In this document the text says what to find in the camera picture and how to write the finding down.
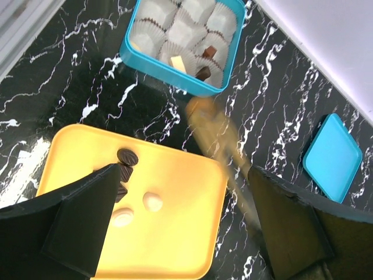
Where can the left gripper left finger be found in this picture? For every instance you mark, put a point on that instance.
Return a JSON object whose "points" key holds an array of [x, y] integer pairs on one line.
{"points": [[60, 234]]}

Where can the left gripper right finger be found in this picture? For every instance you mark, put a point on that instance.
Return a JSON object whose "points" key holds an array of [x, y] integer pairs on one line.
{"points": [[308, 236]]}

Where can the metal tongs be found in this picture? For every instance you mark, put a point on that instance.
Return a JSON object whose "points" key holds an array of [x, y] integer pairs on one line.
{"points": [[217, 138]]}

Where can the white rectangular chocolate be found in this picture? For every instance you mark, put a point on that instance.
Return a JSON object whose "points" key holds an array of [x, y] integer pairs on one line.
{"points": [[177, 63]]}

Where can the brown caramel chocolate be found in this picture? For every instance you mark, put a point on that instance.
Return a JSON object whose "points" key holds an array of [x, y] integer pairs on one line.
{"points": [[209, 52]]}

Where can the white round chocolate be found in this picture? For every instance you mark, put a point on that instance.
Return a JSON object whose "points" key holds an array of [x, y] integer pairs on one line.
{"points": [[122, 217]]}

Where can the dark ridged chocolate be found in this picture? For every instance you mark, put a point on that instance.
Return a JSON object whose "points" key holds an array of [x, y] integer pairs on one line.
{"points": [[126, 172]]}

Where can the white oval chocolate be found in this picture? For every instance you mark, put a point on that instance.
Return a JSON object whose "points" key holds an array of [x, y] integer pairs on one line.
{"points": [[152, 202]]}

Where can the dark oval chocolate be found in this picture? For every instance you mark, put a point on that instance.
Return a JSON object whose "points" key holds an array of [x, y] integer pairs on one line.
{"points": [[127, 157]]}

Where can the teal chocolate box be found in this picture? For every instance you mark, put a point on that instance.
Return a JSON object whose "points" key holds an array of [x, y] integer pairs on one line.
{"points": [[159, 30]]}

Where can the teal box lid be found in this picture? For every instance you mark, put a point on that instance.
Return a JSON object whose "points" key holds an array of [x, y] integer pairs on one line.
{"points": [[333, 158]]}

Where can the yellow plastic tray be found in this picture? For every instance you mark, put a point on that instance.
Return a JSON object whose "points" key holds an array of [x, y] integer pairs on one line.
{"points": [[166, 226]]}

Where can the aluminium frame rail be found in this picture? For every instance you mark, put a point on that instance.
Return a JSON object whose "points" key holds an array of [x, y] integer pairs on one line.
{"points": [[21, 22]]}

